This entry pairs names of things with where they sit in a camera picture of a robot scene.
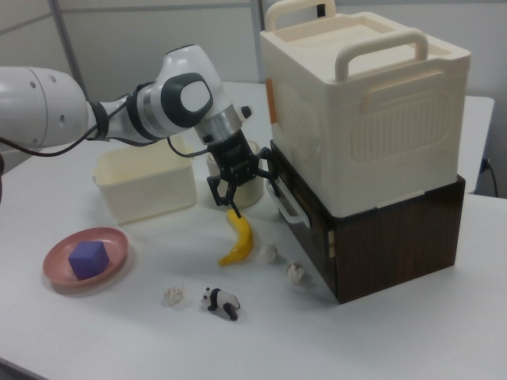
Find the wooden drawer with white handle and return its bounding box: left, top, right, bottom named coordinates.
left=265, top=139, right=338, bottom=305

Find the pink plate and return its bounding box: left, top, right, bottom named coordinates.
left=42, top=226, right=130, bottom=287

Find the purple cube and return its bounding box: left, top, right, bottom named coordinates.
left=67, top=240, right=110, bottom=281

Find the dark wooden drawer cabinet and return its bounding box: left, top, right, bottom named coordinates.
left=331, top=173, right=467, bottom=305

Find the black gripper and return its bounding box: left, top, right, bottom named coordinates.
left=201, top=128, right=279, bottom=219

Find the cream storage box with handles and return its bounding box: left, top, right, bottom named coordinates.
left=259, top=0, right=472, bottom=217

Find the yellow toy banana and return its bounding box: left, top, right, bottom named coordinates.
left=216, top=209, right=254, bottom=267

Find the cream plastic bin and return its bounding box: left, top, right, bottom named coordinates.
left=92, top=136, right=198, bottom=226

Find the panda toy figure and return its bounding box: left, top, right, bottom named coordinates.
left=200, top=287, right=241, bottom=321

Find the small cream lidded trash can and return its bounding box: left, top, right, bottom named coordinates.
left=206, top=140, right=265, bottom=210

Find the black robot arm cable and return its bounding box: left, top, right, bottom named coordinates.
left=0, top=90, right=211, bottom=159

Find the black wall cable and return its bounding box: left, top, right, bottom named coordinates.
left=481, top=158, right=498, bottom=197

